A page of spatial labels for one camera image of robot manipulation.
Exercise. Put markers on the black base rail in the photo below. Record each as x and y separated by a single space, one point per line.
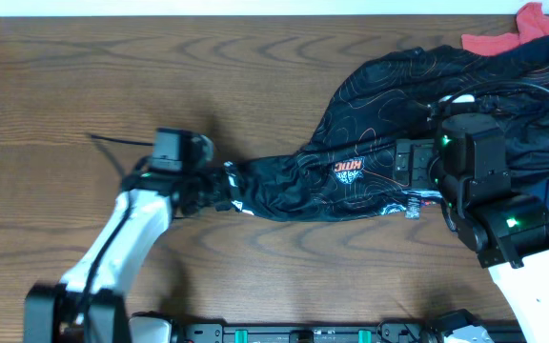
458 326

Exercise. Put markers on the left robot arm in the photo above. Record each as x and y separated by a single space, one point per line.
88 303

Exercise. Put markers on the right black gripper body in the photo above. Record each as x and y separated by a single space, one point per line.
423 162

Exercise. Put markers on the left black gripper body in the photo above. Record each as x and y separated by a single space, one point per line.
206 191

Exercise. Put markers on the black orange patterned jersey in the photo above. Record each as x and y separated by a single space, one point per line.
345 171

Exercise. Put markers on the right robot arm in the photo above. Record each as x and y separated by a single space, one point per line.
465 162

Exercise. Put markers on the red garment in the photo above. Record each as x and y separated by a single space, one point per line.
532 23

